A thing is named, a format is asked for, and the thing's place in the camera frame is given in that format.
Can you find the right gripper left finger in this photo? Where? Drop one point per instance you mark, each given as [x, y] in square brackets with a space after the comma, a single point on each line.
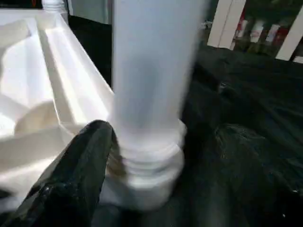
[71, 184]

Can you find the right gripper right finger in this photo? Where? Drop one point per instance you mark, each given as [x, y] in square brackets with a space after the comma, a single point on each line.
[265, 179]

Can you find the white plastic table leg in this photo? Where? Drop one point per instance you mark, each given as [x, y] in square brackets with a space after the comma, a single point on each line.
[53, 5]
[151, 71]

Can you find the black mat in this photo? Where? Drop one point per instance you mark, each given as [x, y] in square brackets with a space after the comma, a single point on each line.
[255, 94]

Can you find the white glass door cabinet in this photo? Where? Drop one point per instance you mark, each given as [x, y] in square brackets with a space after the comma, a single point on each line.
[227, 21]

